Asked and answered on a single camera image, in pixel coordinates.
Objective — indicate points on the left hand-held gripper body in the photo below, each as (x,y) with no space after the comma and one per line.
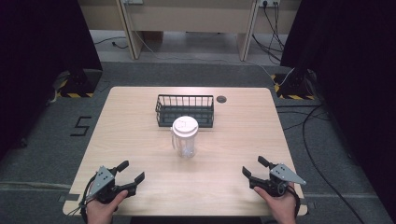
(104,183)

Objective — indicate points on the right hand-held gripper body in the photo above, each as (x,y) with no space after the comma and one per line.
(280,180)

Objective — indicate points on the clear cup with white lid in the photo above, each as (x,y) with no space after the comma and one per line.
(184,136)

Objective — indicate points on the person's right hand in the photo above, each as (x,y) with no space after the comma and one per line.
(277,205)

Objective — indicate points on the person's left hand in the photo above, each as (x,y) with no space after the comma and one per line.
(104,209)

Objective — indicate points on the black stand base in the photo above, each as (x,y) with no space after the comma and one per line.
(294,85)
(79,81)

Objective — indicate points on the black curtain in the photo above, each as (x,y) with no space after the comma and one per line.
(43,62)
(351,77)

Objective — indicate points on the beige wooden desk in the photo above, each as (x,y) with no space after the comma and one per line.
(186,28)

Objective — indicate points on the wall power socket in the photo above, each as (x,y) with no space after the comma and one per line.
(269,2)

